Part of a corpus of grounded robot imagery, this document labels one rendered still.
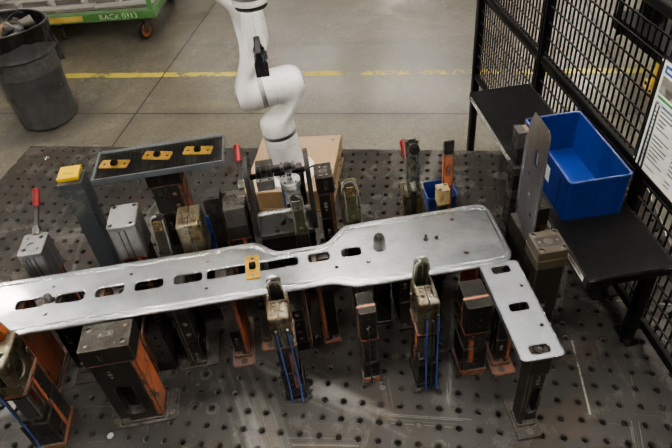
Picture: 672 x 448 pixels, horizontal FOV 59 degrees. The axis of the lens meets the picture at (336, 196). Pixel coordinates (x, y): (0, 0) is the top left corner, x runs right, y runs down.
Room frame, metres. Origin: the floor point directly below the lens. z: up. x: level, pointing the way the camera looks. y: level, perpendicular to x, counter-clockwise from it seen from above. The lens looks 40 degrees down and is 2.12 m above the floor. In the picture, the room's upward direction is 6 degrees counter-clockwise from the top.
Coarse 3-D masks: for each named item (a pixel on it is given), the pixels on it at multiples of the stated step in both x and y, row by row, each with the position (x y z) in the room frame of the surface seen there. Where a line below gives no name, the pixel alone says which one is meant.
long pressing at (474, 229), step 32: (352, 224) 1.20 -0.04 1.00; (384, 224) 1.19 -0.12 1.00; (416, 224) 1.17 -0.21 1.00; (448, 224) 1.16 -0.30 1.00; (480, 224) 1.15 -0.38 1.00; (192, 256) 1.15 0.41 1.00; (224, 256) 1.13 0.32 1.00; (288, 256) 1.11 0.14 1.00; (352, 256) 1.08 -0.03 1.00; (384, 256) 1.07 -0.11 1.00; (416, 256) 1.06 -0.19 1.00; (448, 256) 1.04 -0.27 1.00; (480, 256) 1.03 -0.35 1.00; (0, 288) 1.11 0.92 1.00; (32, 288) 1.10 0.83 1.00; (64, 288) 1.08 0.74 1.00; (96, 288) 1.07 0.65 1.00; (128, 288) 1.06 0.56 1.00; (160, 288) 1.04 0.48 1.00; (192, 288) 1.03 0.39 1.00; (224, 288) 1.02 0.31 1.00; (256, 288) 1.01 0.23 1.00; (288, 288) 1.00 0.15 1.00; (0, 320) 1.00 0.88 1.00; (32, 320) 0.99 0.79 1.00; (64, 320) 0.97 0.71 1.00; (96, 320) 0.97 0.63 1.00
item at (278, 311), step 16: (272, 304) 0.91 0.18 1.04; (288, 304) 0.92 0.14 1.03; (272, 320) 0.87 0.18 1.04; (288, 320) 0.87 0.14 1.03; (272, 336) 0.87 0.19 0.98; (288, 336) 0.86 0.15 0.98; (288, 352) 0.88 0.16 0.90; (288, 368) 0.88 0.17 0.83; (304, 368) 0.95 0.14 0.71; (288, 384) 0.86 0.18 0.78; (304, 384) 0.88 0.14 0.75; (288, 400) 0.87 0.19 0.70; (304, 400) 0.86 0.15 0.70
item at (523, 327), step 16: (480, 272) 0.98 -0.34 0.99; (512, 272) 0.96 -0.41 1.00; (496, 288) 0.92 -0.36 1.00; (512, 288) 0.91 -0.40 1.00; (528, 288) 0.91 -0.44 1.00; (496, 304) 0.87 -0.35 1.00; (528, 304) 0.86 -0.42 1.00; (512, 320) 0.82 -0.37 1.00; (528, 320) 0.82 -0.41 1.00; (544, 320) 0.81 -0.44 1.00; (512, 336) 0.78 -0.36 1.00; (528, 336) 0.77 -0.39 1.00; (544, 336) 0.77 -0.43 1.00; (528, 352) 0.73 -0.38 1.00; (560, 352) 0.73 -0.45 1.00
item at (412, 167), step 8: (408, 144) 1.27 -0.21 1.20; (416, 144) 1.25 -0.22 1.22; (408, 152) 1.26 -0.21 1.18; (416, 152) 1.24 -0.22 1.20; (408, 160) 1.26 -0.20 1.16; (416, 160) 1.26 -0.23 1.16; (408, 168) 1.25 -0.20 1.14; (416, 168) 1.26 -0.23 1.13; (408, 176) 1.25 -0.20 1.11; (416, 176) 1.26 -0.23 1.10; (408, 184) 1.24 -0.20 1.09; (416, 184) 1.26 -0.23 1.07; (408, 192) 1.24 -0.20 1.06
